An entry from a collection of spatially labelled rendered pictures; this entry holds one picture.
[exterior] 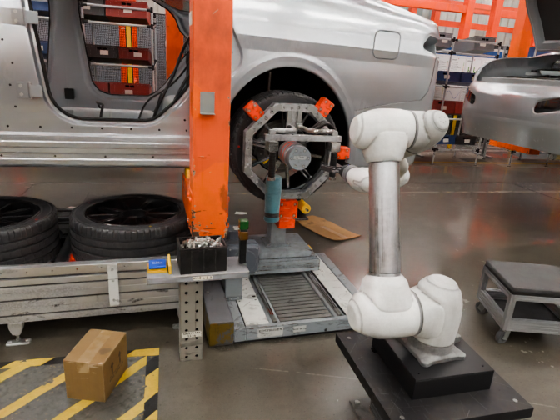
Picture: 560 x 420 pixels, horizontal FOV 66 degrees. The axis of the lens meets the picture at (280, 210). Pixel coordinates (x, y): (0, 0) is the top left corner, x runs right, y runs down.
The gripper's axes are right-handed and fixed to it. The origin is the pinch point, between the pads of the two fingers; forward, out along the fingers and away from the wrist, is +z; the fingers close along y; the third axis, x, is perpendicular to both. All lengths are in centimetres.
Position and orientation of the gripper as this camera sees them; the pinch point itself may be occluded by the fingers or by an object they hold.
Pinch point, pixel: (333, 164)
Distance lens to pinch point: 233.3
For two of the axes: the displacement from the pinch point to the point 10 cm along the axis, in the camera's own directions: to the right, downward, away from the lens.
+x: 0.7, -9.5, -3.1
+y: 9.6, -0.3, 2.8
